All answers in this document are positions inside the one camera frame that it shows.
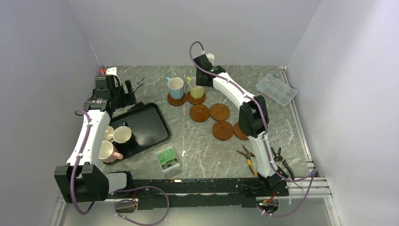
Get brown coaster two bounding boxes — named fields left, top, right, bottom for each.
left=186, top=91, right=206, bottom=105

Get yellow-green mug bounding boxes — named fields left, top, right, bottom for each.
left=186, top=77, right=204, bottom=99

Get brown coaster one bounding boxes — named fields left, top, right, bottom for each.
left=167, top=93, right=187, bottom=106

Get black mug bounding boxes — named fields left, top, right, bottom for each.
left=113, top=124, right=136, bottom=151

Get clear plastic organizer box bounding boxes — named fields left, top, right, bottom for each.
left=255, top=73, right=298, bottom=106

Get black plastic tray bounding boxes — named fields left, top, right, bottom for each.
left=109, top=103, right=171, bottom=160

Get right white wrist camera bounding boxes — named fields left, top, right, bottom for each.
left=205, top=53, right=215, bottom=65

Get brown coaster three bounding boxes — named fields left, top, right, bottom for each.
left=189, top=104, right=210, bottom=122

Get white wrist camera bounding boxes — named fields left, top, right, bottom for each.
left=205, top=53, right=215, bottom=65
left=99, top=66, right=118, bottom=77

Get brown coaster four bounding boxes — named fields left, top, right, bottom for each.
left=209, top=103, right=230, bottom=121

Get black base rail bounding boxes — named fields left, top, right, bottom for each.
left=104, top=178, right=289, bottom=210

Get brown coaster six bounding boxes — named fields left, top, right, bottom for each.
left=212, top=121, right=233, bottom=141

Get light blue mug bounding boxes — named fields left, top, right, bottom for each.
left=166, top=77, right=184, bottom=100

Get brown coaster five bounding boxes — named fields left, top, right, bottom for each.
left=233, top=122, right=248, bottom=140

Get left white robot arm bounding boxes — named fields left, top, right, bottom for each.
left=54, top=75, right=136, bottom=204

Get red handled wrench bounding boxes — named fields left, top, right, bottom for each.
left=132, top=76, right=144, bottom=92

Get green screw box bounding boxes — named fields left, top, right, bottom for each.
left=156, top=146, right=181, bottom=174

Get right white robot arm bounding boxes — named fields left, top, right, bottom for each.
left=191, top=54, right=287, bottom=195

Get orange-yellow mug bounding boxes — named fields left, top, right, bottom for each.
left=103, top=125, right=114, bottom=142

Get pink mug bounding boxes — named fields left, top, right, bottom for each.
left=98, top=140, right=124, bottom=163

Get yellow handled pliers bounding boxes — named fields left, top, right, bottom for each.
left=236, top=145, right=258, bottom=177

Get black handled pliers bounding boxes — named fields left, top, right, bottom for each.
left=271, top=147, right=295, bottom=179

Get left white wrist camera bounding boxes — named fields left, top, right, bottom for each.
left=99, top=66, right=118, bottom=77

